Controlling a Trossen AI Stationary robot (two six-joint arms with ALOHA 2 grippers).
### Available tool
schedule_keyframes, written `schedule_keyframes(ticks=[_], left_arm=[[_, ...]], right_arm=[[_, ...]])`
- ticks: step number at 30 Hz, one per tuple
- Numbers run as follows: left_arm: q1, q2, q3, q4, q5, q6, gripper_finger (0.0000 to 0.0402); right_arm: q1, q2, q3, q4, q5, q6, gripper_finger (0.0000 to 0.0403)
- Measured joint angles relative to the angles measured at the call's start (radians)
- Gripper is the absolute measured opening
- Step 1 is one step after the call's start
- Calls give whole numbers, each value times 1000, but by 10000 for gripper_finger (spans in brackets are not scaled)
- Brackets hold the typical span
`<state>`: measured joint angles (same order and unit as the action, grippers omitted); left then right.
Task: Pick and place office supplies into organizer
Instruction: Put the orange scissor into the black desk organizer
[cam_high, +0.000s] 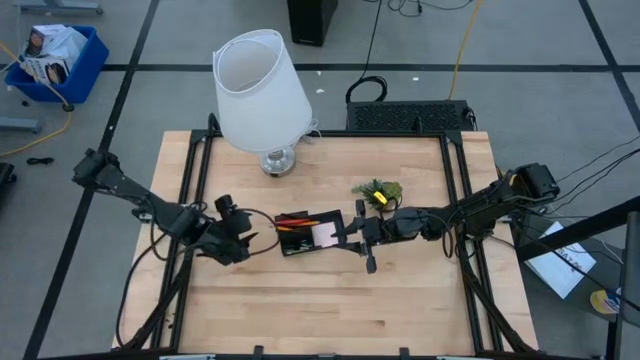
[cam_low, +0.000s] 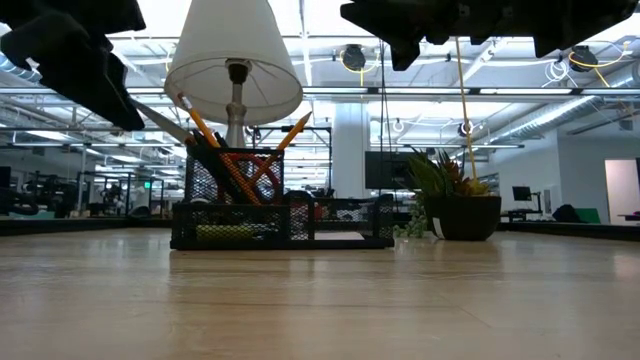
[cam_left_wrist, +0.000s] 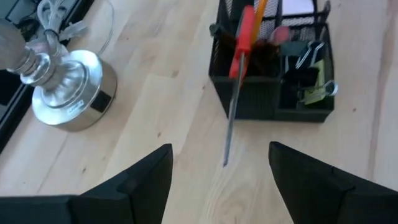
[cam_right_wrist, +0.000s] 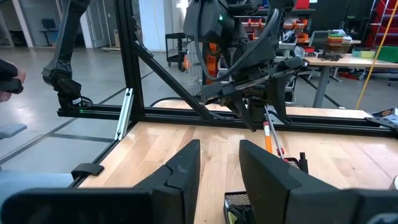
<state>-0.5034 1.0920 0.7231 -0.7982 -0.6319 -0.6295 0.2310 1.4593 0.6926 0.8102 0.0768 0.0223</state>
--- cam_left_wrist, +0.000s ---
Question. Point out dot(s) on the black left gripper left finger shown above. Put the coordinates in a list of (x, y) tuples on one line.
[(109, 207)]

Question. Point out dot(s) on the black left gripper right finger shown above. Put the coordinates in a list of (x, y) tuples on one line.
[(317, 202)]

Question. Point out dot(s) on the green binder clip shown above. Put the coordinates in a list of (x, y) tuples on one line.
[(315, 90)]

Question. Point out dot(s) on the black mesh desk organizer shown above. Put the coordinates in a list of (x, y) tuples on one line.
[(255, 99)]

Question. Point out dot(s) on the white shade silver table lamp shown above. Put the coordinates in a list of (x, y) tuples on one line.
[(71, 90)]

